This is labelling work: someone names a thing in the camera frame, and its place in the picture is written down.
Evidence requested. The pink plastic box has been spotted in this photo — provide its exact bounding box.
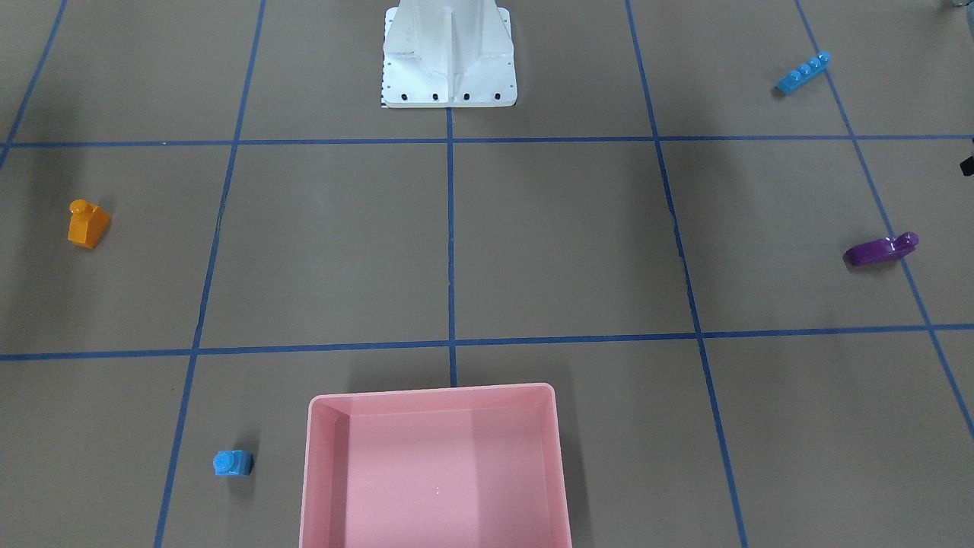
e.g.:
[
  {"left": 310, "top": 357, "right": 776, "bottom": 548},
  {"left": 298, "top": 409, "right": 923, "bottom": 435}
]
[{"left": 297, "top": 383, "right": 573, "bottom": 547}]

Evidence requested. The small blue block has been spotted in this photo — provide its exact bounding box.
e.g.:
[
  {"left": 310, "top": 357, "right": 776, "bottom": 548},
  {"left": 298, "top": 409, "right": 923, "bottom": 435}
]
[{"left": 212, "top": 450, "right": 253, "bottom": 476}]

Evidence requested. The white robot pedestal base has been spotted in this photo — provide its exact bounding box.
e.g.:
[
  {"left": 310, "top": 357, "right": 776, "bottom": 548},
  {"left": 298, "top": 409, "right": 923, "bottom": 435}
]
[{"left": 380, "top": 1, "right": 518, "bottom": 109}]

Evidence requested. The purple flat block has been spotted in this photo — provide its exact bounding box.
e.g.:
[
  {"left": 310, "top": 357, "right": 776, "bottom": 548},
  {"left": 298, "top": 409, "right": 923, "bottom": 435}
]
[{"left": 843, "top": 231, "right": 921, "bottom": 267}]

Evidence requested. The long blue studded block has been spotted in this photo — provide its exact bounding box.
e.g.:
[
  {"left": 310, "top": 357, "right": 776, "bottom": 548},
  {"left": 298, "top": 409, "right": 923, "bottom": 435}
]
[{"left": 775, "top": 51, "right": 831, "bottom": 96}]

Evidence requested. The orange sloped block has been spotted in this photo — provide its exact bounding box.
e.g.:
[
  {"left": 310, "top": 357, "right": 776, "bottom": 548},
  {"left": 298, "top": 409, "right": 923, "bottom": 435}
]
[{"left": 67, "top": 199, "right": 112, "bottom": 250}]

